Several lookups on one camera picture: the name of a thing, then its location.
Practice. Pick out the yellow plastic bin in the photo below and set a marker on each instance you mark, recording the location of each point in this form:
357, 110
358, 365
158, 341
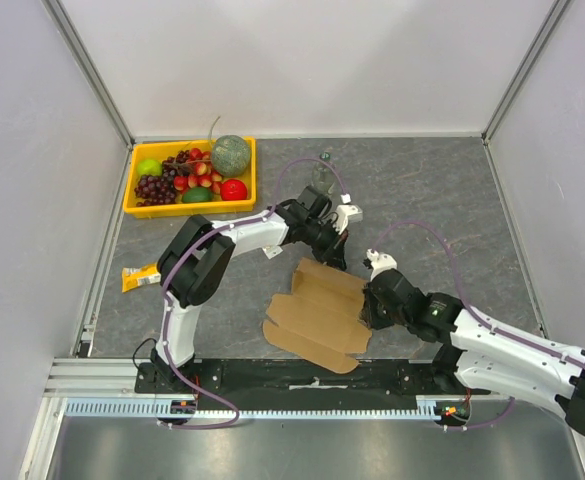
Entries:
162, 150

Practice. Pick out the dark purple grape bunch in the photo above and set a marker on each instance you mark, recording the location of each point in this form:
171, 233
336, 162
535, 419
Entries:
154, 191

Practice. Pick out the yellow snack packet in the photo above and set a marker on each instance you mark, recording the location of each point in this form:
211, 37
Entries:
133, 278

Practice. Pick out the green apple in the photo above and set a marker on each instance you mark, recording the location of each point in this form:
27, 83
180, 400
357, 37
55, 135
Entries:
149, 167

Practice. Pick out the clear glass bottle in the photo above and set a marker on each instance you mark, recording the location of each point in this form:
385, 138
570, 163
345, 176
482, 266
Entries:
323, 178

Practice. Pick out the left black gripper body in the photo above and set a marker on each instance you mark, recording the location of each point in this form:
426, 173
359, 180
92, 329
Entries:
317, 236

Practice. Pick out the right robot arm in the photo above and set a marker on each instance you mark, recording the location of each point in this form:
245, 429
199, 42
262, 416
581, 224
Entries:
481, 353

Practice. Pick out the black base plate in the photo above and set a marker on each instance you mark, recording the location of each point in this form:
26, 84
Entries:
286, 384

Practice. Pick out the green avocado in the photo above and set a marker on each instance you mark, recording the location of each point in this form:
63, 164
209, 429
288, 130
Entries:
197, 195

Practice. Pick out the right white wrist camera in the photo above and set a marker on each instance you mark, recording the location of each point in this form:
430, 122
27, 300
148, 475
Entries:
378, 262

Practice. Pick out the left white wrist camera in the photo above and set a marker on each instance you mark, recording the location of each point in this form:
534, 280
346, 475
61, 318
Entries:
345, 215

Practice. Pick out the red cherry bunch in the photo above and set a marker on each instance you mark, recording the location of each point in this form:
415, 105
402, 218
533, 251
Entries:
192, 168

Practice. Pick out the brown cardboard box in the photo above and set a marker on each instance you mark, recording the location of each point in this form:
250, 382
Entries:
319, 320

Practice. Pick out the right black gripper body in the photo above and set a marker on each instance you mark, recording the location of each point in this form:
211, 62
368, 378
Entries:
373, 306

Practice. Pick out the red tomato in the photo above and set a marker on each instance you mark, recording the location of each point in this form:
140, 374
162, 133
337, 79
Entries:
233, 190

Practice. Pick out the small white packet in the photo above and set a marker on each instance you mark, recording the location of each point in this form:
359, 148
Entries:
272, 251

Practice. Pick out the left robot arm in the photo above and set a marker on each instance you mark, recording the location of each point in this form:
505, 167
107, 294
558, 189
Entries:
194, 263

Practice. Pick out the green netted melon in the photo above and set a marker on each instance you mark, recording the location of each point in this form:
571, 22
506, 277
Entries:
231, 155

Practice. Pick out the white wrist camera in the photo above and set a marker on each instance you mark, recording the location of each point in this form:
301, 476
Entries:
345, 215
378, 262

